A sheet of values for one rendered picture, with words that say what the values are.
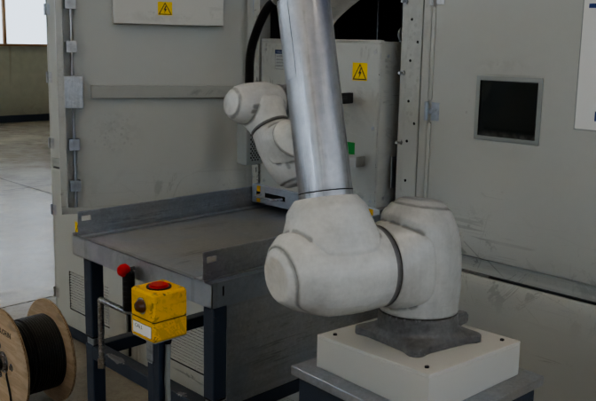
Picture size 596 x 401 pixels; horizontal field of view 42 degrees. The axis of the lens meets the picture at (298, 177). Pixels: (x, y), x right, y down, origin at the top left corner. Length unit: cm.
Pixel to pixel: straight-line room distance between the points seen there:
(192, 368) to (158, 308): 155
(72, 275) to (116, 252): 170
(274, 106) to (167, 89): 68
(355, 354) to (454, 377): 19
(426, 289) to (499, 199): 60
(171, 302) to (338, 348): 33
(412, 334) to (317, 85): 49
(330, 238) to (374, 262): 10
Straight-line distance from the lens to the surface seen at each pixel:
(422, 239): 144
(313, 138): 139
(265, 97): 194
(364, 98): 222
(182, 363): 314
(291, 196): 244
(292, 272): 133
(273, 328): 196
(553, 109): 192
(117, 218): 229
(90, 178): 257
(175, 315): 158
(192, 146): 261
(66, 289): 382
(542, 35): 194
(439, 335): 151
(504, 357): 157
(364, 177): 224
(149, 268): 196
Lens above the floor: 138
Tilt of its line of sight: 10 degrees down
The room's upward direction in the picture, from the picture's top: 1 degrees clockwise
